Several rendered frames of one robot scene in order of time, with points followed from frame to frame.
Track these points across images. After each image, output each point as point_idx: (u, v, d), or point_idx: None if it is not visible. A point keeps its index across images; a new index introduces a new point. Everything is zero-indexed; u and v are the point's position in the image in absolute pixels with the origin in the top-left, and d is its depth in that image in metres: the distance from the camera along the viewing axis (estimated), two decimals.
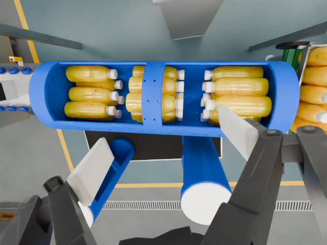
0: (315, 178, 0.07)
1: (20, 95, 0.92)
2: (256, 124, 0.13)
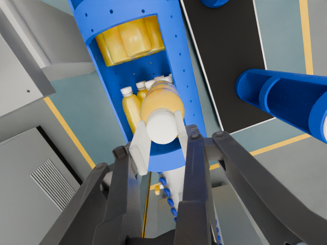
0: (236, 171, 0.09)
1: None
2: (195, 129, 0.15)
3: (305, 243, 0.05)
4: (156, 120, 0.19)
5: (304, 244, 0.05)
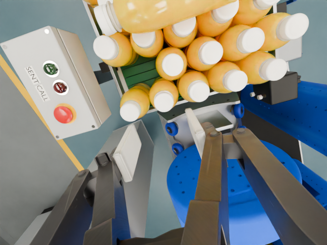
0: (255, 171, 0.08)
1: None
2: (210, 126, 0.15)
3: None
4: None
5: None
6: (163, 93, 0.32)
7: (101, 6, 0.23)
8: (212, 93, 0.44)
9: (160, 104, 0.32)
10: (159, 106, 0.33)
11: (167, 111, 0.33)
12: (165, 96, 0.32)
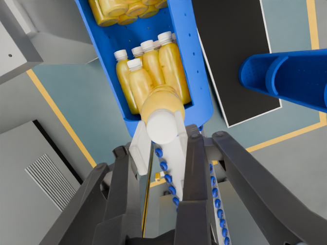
0: (236, 171, 0.09)
1: None
2: (195, 129, 0.15)
3: (305, 243, 0.05)
4: None
5: (304, 244, 0.05)
6: (162, 114, 0.19)
7: None
8: None
9: (156, 132, 0.20)
10: (155, 135, 0.20)
11: (167, 142, 0.20)
12: (165, 120, 0.19)
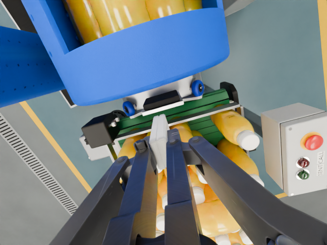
0: (215, 174, 0.09)
1: None
2: (176, 133, 0.16)
3: (284, 236, 0.05)
4: None
5: (283, 236, 0.05)
6: None
7: None
8: None
9: None
10: None
11: None
12: None
